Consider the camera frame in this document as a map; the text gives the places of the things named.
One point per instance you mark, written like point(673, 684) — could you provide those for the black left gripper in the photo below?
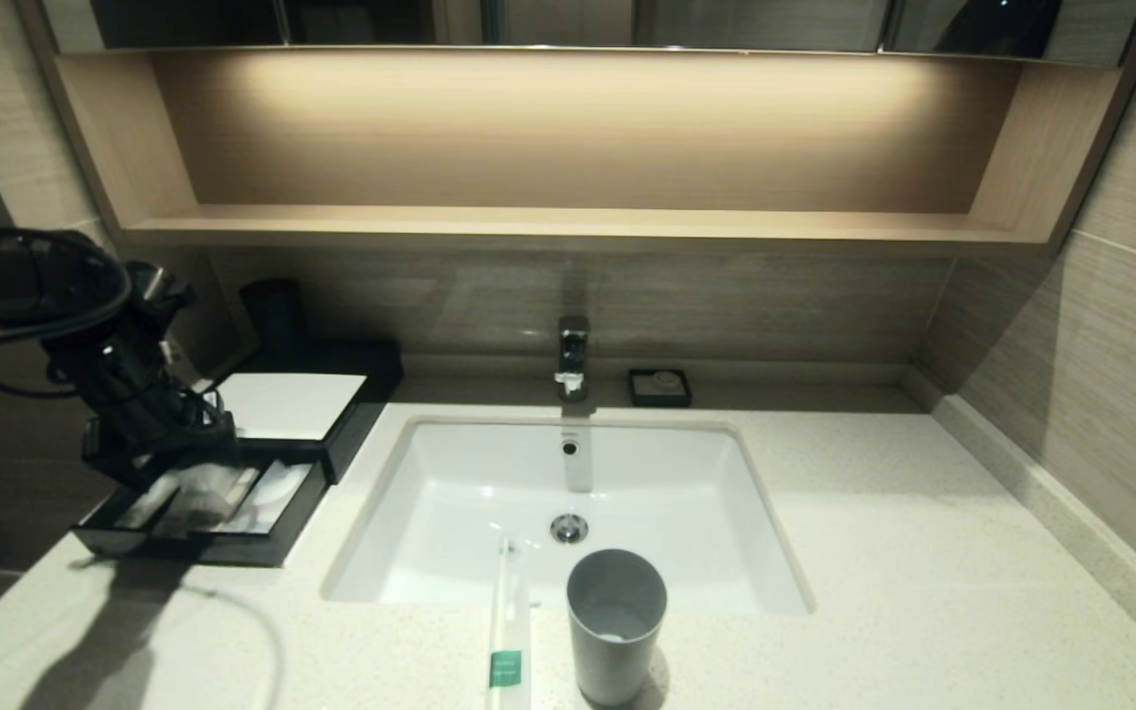
point(154, 449)

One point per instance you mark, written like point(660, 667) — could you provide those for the beige round soap bar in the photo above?
point(666, 380)

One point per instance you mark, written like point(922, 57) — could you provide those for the long white wrapped packet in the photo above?
point(146, 511)

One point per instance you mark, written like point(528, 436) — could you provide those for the slim toothbrush pack green label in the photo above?
point(507, 631)

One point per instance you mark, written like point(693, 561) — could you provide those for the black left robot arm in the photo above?
point(55, 296)

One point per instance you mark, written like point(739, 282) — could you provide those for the wooden wall shelf niche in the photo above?
point(568, 225)

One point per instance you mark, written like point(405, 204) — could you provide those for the chrome sink drain stopper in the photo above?
point(569, 529)

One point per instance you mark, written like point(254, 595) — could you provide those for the square white sachet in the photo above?
point(280, 493)

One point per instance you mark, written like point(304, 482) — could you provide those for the grey plastic cup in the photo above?
point(615, 641)

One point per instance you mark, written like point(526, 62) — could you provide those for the mirror cabinet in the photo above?
point(726, 25)

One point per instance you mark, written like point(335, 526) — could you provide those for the black soap dish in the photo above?
point(660, 396)

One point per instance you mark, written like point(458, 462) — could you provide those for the black cylindrical cup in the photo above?
point(275, 316)

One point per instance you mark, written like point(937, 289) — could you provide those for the chrome faucet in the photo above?
point(573, 355)

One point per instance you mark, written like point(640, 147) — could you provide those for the white ceramic sink basin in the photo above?
point(489, 493)

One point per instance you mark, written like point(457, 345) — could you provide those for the clear plastic packet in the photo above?
point(218, 493)

